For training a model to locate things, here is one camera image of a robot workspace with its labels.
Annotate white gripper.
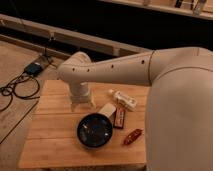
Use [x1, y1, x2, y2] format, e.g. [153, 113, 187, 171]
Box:
[69, 82, 95, 112]

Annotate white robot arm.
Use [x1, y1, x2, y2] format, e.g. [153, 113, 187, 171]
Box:
[58, 47, 213, 171]

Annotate black round bowl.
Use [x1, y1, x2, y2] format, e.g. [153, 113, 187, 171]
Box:
[77, 113, 113, 148]

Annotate wooden table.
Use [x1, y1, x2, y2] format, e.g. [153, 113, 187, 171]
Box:
[19, 80, 148, 168]

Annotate black power adapter box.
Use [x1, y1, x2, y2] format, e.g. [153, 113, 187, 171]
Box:
[24, 63, 43, 76]

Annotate red shiny wrapped snack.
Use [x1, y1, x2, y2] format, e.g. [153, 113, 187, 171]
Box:
[124, 129, 142, 145]

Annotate black floor cables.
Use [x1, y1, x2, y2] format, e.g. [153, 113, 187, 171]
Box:
[0, 54, 58, 113]

